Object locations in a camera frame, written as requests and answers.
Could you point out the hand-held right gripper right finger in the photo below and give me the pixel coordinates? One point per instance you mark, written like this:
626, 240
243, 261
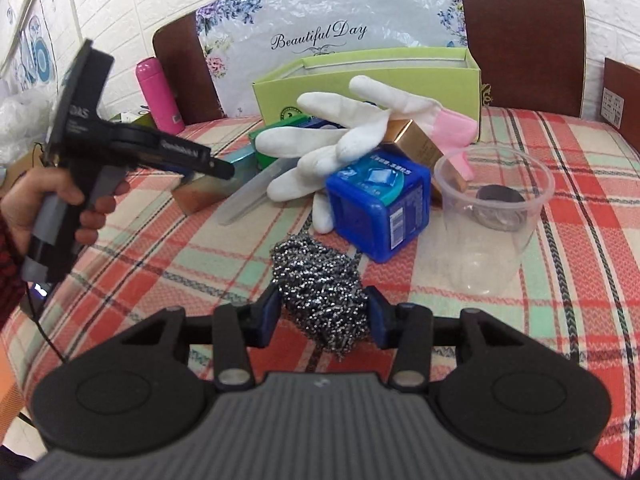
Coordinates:
376, 316

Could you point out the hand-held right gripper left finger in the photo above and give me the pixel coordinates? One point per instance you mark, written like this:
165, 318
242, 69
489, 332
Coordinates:
270, 314

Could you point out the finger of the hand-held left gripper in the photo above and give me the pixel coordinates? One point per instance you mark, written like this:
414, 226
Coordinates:
195, 155

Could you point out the steel wool scourer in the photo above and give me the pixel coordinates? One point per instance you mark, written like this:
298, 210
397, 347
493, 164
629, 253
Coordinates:
320, 290

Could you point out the lime green cardboard box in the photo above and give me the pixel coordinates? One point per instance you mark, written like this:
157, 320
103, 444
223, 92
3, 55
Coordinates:
280, 95

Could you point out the small blue packet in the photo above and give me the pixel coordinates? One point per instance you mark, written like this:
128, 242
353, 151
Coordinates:
380, 210

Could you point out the white glove with pink cuff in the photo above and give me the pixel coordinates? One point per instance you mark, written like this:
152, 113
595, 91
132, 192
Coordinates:
310, 145

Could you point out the round dark tape roll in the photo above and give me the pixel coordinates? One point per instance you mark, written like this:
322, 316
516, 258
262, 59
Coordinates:
500, 194

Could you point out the person's left hand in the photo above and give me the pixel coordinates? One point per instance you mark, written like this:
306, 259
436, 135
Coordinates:
27, 200

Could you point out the olive green small box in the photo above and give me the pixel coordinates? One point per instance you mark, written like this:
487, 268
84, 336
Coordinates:
210, 192

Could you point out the small green white carton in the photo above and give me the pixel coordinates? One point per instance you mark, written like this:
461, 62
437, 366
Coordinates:
127, 117

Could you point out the white plastic bag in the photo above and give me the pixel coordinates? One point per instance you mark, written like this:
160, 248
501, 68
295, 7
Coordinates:
20, 120

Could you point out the translucent plastic strip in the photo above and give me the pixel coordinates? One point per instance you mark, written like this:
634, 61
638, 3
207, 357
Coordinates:
245, 205

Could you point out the pink bottle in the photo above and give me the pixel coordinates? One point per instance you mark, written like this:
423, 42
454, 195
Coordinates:
155, 95

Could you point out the clear plastic cup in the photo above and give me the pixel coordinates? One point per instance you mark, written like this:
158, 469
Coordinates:
480, 260

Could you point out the flat blue box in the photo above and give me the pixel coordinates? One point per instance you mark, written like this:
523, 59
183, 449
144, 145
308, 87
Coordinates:
320, 123

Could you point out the gold cardboard box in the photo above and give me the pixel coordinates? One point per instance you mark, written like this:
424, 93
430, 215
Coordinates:
415, 142

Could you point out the floral plastic-wrapped mattress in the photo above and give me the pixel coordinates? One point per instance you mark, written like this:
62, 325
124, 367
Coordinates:
325, 10

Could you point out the plaid bedsheet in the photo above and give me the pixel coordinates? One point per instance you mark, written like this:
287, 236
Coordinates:
575, 240

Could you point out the brown cardboard box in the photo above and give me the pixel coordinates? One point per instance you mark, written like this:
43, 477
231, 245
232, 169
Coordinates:
620, 95

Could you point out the blue wall sticker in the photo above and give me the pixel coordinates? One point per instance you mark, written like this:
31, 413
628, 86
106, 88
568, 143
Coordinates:
37, 60

